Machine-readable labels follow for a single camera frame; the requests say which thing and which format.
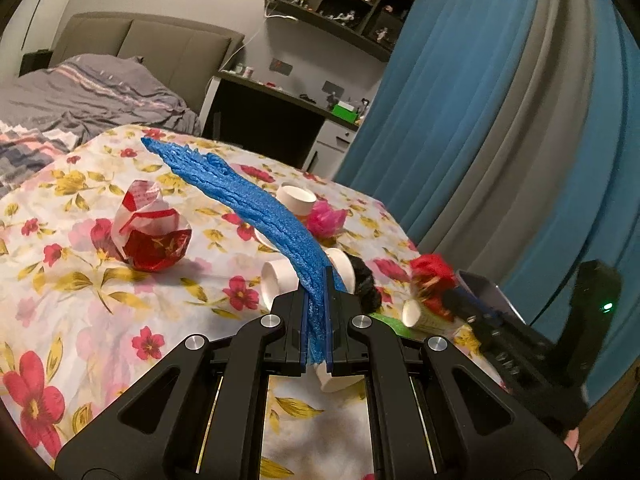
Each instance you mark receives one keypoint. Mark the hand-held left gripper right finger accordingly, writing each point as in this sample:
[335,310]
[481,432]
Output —
[328,320]

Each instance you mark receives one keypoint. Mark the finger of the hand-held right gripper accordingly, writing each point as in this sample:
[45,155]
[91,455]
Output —
[470,307]

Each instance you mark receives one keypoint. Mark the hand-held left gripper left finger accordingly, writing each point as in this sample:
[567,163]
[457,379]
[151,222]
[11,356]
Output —
[303,330]

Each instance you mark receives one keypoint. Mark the grey trash bin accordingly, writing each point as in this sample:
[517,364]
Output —
[487,292]

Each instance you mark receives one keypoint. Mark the black plastic bag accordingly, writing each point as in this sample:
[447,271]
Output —
[365,280]

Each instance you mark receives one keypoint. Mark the white paper cup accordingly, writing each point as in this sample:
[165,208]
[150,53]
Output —
[345,267]
[412,312]
[277,280]
[340,382]

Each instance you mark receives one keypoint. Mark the green plastic wrapper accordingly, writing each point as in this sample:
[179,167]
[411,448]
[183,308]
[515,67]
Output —
[387,324]

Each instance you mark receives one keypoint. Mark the blue foam strip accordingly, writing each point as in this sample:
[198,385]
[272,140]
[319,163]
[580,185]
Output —
[250,195]

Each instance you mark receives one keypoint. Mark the red and white wrapper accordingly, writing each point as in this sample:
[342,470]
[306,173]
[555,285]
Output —
[155,240]

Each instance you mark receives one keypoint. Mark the person's foot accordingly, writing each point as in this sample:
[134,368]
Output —
[571,447]

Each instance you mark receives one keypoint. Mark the pink crumpled plastic bag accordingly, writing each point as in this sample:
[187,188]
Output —
[325,220]

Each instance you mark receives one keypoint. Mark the orange paper cup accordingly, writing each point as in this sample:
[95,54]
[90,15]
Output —
[295,200]

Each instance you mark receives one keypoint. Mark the blue curtain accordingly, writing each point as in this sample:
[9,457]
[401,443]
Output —
[440,110]

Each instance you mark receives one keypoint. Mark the floral tablecloth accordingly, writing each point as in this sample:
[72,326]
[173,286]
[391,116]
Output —
[100,310]

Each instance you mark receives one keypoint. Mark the green box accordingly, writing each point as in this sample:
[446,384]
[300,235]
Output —
[345,111]

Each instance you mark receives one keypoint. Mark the grey curtain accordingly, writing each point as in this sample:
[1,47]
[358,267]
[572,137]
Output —
[540,110]

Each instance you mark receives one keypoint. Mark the dark desk with white drawers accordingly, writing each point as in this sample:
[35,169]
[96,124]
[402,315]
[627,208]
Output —
[260,110]

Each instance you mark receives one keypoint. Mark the row of small figurines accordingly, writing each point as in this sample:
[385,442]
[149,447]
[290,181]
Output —
[345,14]

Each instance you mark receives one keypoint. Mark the grey striped duvet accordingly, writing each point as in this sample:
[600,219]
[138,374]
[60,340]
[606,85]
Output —
[100,95]

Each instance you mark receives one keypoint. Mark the grey padded headboard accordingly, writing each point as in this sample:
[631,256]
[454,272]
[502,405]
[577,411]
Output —
[165,40]

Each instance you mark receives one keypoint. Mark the dark nightstand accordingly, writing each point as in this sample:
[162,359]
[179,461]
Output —
[37,62]

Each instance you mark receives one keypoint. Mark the white wardrobe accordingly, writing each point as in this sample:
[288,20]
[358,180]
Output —
[55,5]

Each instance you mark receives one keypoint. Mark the dark wall socket panel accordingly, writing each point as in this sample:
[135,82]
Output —
[333,87]
[281,65]

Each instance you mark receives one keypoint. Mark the dark wall shelf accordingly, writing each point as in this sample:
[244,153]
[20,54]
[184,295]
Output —
[345,20]

